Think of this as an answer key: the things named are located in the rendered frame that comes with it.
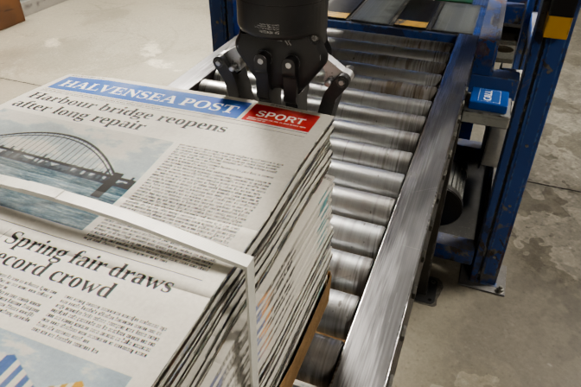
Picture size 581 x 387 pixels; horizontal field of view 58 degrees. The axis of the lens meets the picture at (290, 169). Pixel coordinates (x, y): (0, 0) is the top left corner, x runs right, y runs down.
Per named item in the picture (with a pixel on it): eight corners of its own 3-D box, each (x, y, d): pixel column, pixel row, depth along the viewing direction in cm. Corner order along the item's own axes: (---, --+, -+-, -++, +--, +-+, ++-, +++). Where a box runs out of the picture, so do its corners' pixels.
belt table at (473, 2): (492, 76, 131) (501, 38, 126) (255, 42, 151) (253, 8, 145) (505, 0, 185) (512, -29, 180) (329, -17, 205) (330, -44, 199)
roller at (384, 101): (431, 133, 98) (436, 109, 95) (208, 92, 112) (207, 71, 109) (436, 121, 102) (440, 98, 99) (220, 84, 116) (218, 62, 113)
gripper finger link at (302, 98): (296, 41, 47) (310, 43, 46) (297, 149, 53) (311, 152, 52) (278, 57, 44) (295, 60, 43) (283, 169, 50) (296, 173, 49)
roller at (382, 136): (419, 169, 88) (424, 143, 85) (176, 120, 102) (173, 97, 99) (424, 155, 92) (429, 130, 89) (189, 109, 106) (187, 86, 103)
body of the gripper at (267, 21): (212, -15, 40) (221, 95, 45) (317, -4, 38) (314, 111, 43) (253, -36, 46) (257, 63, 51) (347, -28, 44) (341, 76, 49)
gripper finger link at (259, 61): (269, 56, 44) (253, 53, 44) (269, 167, 50) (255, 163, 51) (286, 41, 47) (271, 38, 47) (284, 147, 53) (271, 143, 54)
